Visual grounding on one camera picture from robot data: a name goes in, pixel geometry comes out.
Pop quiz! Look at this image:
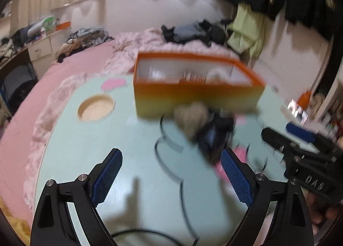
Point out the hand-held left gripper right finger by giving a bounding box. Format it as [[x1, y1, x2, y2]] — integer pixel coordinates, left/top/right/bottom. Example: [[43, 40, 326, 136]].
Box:
[[220, 147, 314, 246]]

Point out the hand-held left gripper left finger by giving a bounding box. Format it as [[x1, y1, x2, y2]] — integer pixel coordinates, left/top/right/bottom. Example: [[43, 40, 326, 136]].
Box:
[[31, 148, 123, 246]]

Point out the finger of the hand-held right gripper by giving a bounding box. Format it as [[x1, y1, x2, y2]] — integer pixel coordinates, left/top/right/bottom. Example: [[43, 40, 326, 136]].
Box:
[[261, 127, 298, 155], [285, 122, 316, 143]]

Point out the orange cardboard box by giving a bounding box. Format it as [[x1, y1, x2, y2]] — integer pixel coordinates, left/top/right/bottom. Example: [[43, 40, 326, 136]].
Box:
[[133, 51, 267, 118]]

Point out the person's right hand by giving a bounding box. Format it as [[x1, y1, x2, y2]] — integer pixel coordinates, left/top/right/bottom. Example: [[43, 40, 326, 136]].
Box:
[[305, 192, 343, 226]]

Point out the pink cloth item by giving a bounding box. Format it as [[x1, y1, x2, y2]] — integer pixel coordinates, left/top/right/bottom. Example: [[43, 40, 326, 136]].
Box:
[[214, 147, 247, 179]]

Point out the orange bottle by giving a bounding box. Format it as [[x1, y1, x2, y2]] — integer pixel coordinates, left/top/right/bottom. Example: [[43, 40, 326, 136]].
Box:
[[299, 92, 311, 110]]

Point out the dark blue pouch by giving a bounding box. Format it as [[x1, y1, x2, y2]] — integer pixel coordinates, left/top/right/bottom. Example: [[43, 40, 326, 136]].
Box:
[[196, 112, 236, 166]]

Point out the beige fluffy plush toy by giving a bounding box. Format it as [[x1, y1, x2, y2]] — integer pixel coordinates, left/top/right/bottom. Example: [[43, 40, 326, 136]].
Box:
[[174, 101, 211, 140]]

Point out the pink bed cover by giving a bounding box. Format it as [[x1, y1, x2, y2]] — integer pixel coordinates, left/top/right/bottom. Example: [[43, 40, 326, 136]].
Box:
[[0, 39, 118, 220]]

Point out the hanging light green garment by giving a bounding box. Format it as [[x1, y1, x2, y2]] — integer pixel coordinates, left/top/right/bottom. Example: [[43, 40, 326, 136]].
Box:
[[227, 3, 268, 59]]

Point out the pile of black clothes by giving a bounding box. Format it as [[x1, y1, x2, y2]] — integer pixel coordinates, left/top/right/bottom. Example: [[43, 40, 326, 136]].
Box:
[[161, 19, 233, 47]]

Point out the pile of patterned clothes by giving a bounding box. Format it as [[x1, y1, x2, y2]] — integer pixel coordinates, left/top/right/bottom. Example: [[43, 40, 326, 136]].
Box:
[[57, 27, 114, 63]]

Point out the white drawer unit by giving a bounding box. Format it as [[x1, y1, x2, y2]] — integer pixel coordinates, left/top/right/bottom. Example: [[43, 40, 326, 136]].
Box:
[[28, 38, 53, 61]]

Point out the cluttered wooden desk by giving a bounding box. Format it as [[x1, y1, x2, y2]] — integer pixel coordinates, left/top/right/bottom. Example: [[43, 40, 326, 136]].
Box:
[[0, 29, 30, 67]]

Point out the green and white bag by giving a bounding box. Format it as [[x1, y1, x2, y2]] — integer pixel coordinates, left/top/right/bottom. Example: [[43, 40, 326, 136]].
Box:
[[43, 17, 56, 32]]

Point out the black cable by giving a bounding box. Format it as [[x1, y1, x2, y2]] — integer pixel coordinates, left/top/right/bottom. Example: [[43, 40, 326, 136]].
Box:
[[111, 231, 199, 246]]

